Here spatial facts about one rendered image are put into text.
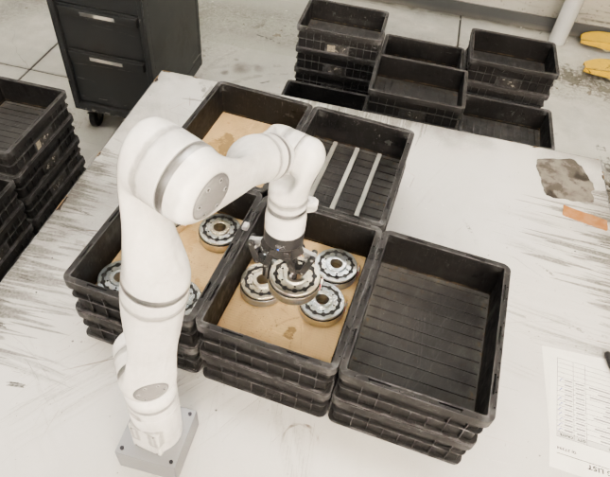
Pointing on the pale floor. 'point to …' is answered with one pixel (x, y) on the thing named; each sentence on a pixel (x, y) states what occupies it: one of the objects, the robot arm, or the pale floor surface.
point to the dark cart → (123, 48)
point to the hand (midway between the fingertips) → (279, 273)
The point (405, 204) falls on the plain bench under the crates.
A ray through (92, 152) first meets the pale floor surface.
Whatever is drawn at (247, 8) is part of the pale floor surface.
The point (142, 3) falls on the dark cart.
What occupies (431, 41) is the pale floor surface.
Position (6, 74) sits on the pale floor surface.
